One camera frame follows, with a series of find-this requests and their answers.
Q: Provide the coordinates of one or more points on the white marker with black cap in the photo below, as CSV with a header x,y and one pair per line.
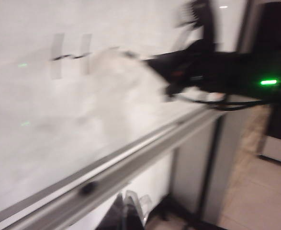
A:
x,y
121,61

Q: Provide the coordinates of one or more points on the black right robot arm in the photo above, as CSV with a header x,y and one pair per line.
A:
x,y
255,72

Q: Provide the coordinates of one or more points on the white whiteboard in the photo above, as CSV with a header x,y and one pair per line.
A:
x,y
59,100

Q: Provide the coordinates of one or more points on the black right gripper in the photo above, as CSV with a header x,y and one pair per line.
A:
x,y
197,64

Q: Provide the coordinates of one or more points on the dark cabinet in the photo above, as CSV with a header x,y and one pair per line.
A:
x,y
279,36

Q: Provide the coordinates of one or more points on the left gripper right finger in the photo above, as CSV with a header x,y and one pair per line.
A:
x,y
134,203

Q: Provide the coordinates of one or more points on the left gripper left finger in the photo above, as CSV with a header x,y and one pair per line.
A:
x,y
116,215

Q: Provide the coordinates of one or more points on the aluminium whiteboard tray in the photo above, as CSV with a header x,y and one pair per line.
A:
x,y
111,167

